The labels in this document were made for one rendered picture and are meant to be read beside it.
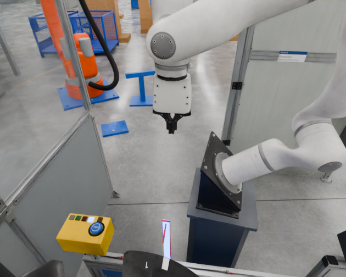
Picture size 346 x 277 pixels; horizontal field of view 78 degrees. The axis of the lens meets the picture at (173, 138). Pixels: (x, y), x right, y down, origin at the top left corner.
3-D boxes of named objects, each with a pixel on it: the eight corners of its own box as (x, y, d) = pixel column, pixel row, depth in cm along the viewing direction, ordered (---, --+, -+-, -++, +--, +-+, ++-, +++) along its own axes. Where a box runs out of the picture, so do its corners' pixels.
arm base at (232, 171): (215, 145, 98) (251, 126, 87) (239, 166, 106) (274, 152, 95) (213, 179, 85) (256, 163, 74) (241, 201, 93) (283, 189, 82)
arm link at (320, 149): (270, 150, 91) (333, 124, 77) (283, 191, 80) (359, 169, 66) (255, 138, 85) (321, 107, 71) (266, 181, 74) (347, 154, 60)
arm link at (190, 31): (338, 10, 31) (154, 77, 42) (301, 0, 44) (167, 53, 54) (339, -68, 27) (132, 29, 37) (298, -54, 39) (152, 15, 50)
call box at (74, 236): (64, 253, 78) (54, 238, 72) (77, 227, 86) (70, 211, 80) (106, 258, 77) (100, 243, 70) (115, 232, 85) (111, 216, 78)
